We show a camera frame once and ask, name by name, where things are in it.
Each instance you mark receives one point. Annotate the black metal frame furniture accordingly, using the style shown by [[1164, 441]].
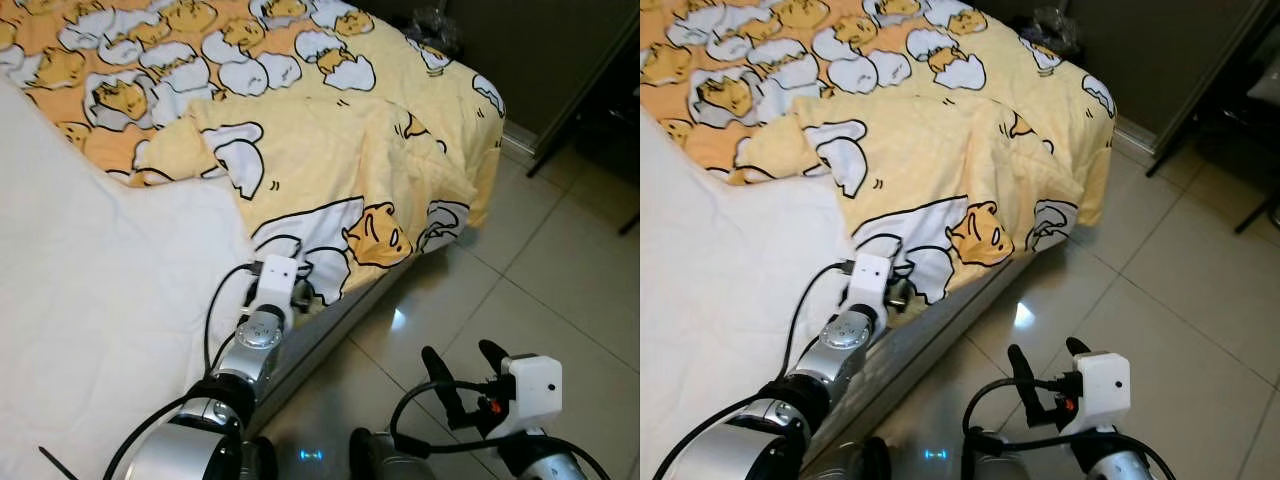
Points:
[[1230, 120], [610, 130]]

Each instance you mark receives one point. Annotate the orange yellow cartoon blanket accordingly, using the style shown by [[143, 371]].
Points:
[[300, 150], [920, 150]]

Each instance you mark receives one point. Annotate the thin black zip tie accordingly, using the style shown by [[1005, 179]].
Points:
[[60, 462]]

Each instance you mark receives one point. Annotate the dark grey left robot leg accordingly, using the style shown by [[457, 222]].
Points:
[[845, 462], [262, 462]]

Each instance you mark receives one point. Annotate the white bed mattress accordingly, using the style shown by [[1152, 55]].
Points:
[[720, 300], [100, 300]]

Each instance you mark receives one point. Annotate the dark grey right robot leg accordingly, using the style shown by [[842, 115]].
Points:
[[985, 462], [375, 460]]

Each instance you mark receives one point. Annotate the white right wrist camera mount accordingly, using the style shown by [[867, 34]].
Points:
[[1103, 388], [535, 390]]

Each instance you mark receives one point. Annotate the dark grey robot leg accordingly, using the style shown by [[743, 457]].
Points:
[[375, 460], [262, 462], [845, 462], [985, 462]]

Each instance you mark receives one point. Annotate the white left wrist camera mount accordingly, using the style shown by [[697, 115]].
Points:
[[277, 280], [868, 278]]

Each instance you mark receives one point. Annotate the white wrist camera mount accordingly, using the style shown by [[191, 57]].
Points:
[[277, 280], [868, 278], [535, 390], [1103, 388]]

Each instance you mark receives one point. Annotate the clear plastic bag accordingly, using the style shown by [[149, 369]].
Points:
[[1058, 30], [437, 30]]

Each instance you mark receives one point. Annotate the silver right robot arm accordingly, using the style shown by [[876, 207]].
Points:
[[1115, 465], [555, 465]]

